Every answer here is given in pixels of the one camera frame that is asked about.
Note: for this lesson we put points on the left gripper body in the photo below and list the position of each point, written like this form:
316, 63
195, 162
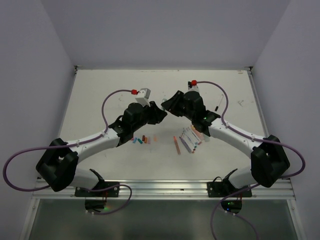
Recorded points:
151, 116

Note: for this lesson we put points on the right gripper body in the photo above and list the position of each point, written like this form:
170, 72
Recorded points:
180, 109

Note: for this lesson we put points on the black cap marker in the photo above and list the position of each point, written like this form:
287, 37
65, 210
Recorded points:
219, 102

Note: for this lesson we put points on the orange pink highlighter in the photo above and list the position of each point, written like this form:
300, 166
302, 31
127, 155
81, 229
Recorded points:
199, 135

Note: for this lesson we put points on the neon orange tip marker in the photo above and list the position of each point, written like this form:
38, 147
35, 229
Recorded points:
176, 145

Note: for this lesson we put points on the purple grey marker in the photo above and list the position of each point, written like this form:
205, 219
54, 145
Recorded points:
185, 144

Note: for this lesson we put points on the pink cap marker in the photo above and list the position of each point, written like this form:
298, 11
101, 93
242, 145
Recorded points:
196, 139

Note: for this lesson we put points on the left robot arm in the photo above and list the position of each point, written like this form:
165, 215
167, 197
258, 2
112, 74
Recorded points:
59, 164

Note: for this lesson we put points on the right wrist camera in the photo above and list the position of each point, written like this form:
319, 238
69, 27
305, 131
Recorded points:
193, 86

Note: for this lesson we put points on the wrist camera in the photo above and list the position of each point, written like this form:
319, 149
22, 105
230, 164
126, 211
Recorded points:
142, 96
193, 86

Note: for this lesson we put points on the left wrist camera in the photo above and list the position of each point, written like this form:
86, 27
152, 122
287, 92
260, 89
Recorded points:
142, 96

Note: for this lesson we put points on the aluminium rail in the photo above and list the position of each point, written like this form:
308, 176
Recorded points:
176, 190

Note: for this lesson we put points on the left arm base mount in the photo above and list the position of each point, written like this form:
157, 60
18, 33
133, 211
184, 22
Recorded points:
103, 190

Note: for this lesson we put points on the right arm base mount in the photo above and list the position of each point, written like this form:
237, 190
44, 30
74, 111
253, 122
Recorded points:
220, 188

